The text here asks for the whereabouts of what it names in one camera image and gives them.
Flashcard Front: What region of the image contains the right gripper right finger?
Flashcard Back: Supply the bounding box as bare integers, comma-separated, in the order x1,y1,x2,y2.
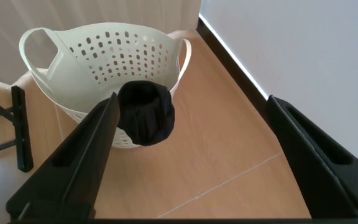
265,95,358,218

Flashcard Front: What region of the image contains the white laundry basket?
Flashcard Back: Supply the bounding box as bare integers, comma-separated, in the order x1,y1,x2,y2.
19,22,192,149

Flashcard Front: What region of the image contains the black clothes rack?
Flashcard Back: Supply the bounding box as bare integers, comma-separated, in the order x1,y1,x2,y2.
0,85,34,174

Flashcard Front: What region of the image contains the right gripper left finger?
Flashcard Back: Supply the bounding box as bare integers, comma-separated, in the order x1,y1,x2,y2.
6,92,121,220

